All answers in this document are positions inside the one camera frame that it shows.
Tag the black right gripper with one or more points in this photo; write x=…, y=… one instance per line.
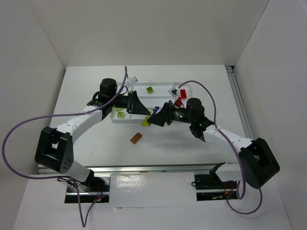
x=169, y=113

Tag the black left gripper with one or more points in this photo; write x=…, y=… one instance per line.
x=130, y=103

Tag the purple lego plate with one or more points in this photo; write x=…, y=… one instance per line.
x=155, y=110

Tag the green square lego brick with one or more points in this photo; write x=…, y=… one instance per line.
x=149, y=90

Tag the brown lego plate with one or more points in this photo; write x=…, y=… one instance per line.
x=136, y=138

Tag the curved green lego brick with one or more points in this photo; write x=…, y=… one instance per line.
x=145, y=123

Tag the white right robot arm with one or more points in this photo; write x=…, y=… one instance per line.
x=256, y=162

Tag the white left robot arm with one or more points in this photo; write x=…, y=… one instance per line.
x=55, y=146

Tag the white compartment sorting tray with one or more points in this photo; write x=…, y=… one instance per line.
x=159, y=96

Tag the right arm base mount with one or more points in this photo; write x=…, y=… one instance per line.
x=209, y=189

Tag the aluminium rail right side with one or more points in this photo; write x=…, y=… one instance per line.
x=239, y=102

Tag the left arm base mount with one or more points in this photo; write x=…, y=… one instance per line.
x=99, y=191

